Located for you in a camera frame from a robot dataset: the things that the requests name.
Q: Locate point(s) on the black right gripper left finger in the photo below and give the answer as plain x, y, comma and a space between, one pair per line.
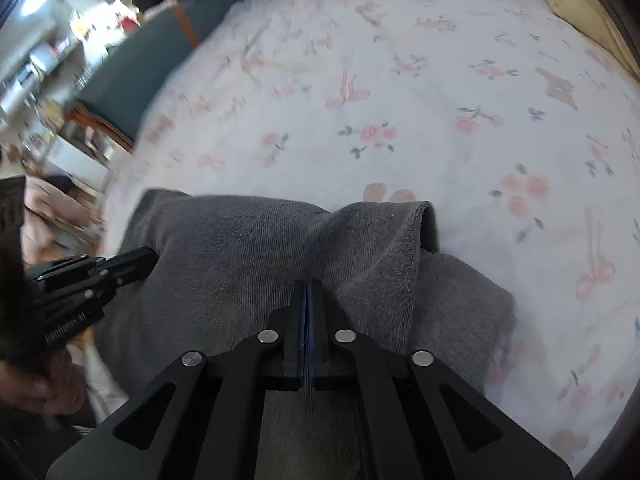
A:
201, 417

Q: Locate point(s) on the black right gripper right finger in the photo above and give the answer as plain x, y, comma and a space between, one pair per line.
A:
415, 418

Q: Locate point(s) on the dark grey pants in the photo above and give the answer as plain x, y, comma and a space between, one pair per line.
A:
226, 262

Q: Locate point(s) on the person's left hand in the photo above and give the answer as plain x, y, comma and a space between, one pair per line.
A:
61, 391

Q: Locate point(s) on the white floral bed sheet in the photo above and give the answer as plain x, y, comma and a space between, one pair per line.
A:
521, 132

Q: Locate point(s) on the cream teddy print duvet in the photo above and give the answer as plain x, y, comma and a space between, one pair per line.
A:
608, 23

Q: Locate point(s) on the teal bed frame side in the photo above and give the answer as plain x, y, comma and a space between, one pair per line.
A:
115, 98

